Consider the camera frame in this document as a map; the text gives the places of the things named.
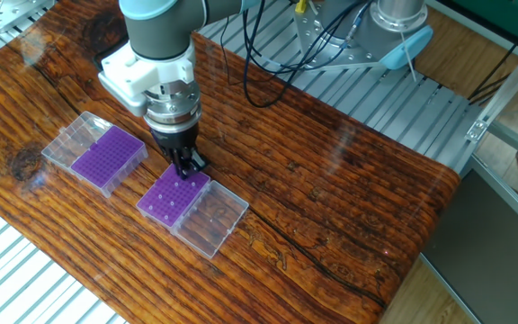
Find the glossy wood grain mat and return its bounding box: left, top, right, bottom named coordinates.
left=0, top=0, right=462, bottom=324

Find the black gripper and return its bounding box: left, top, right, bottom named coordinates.
left=151, top=121, right=209, bottom=178

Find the aluminium frame profile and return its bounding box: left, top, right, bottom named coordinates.
left=464, top=45, right=518, bottom=149

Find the green board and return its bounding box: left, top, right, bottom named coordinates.
left=425, top=0, right=518, bottom=50

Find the silver corner bracket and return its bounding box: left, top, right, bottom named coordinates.
left=466, top=117, right=489, bottom=145

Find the black cable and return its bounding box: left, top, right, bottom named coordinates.
left=246, top=0, right=359, bottom=68
left=221, top=0, right=368, bottom=107

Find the silver robot mounting plate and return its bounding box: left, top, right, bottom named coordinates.
left=290, top=0, right=395, bottom=71

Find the white wrist adapter housing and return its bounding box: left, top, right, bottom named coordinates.
left=96, top=43, right=197, bottom=115

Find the thin white rod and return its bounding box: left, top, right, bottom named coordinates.
left=401, top=36, right=422, bottom=84

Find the light blue plastic piece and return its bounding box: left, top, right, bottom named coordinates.
left=380, top=25, right=435, bottom=73

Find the purple pipette tip holder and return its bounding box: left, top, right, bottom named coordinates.
left=137, top=159, right=250, bottom=260
left=41, top=112, right=148, bottom=197

